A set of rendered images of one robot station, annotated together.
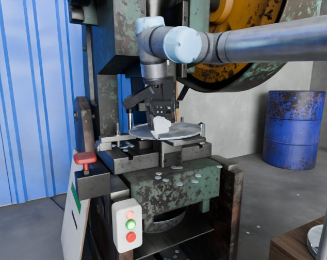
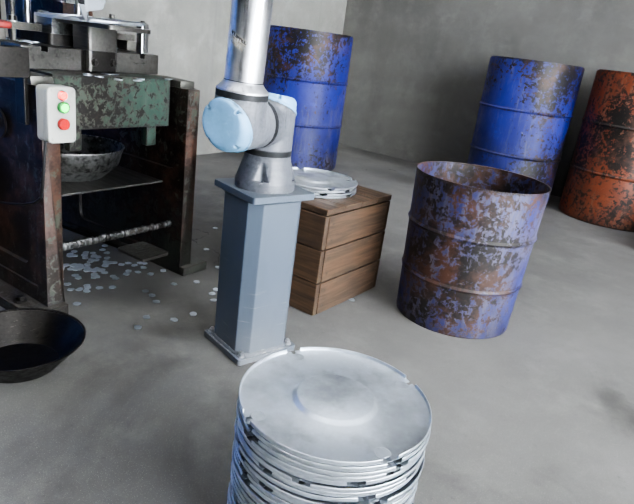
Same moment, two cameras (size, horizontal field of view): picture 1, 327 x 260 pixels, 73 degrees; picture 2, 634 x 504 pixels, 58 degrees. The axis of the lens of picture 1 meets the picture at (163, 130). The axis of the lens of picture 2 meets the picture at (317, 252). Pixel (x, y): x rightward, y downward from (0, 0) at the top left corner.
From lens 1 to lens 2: 102 cm
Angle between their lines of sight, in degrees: 29
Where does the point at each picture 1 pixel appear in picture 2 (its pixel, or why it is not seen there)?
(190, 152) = (128, 62)
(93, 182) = (8, 56)
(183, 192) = (121, 107)
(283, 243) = not seen: hidden behind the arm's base
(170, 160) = (100, 62)
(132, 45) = not seen: outside the picture
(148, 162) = (69, 62)
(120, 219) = (51, 98)
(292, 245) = not seen: hidden behind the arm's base
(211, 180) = (158, 99)
